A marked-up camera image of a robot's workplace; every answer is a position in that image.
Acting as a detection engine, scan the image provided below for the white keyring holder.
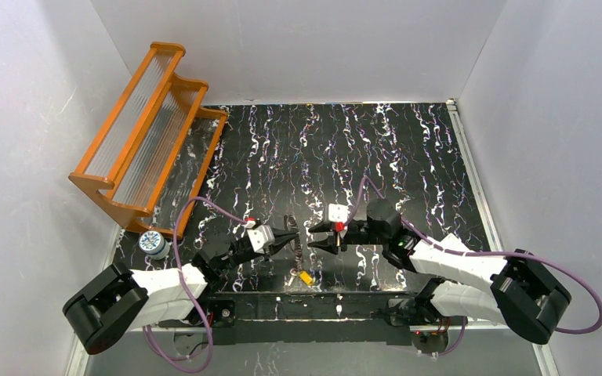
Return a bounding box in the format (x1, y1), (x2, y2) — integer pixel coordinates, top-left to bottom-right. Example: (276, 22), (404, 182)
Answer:
(284, 215), (303, 277)

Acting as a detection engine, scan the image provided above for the yellow tagged key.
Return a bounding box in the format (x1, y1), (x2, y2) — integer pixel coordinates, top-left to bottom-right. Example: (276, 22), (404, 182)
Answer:
(298, 270), (315, 287)

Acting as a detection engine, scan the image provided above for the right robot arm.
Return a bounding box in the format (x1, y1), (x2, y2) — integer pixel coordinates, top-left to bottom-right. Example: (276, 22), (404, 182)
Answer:
(309, 199), (571, 345)

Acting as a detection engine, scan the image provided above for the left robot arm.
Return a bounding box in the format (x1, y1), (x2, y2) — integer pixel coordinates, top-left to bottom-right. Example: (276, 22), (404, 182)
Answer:
(62, 225), (299, 355)

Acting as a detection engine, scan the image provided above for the orange wooden rack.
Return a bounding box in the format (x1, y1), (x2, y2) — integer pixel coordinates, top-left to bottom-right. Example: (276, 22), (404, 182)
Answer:
(68, 42), (227, 237)

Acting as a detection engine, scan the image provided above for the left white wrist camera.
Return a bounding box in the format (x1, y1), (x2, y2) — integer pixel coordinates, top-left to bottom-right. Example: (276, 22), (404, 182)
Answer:
(245, 217), (274, 255)

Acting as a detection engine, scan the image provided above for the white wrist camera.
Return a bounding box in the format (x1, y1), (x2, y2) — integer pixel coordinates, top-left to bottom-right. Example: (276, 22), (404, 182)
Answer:
(245, 217), (274, 255)
(325, 204), (350, 234)

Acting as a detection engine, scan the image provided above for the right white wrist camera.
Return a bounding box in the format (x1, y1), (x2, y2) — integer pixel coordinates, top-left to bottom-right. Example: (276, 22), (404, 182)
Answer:
(325, 204), (350, 234)

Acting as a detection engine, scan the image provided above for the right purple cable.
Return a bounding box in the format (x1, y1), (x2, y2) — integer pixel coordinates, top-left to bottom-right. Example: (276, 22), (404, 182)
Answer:
(350, 176), (602, 357)

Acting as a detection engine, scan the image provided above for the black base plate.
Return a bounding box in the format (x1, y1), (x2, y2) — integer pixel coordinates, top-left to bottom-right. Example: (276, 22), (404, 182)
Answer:
(158, 291), (450, 346)

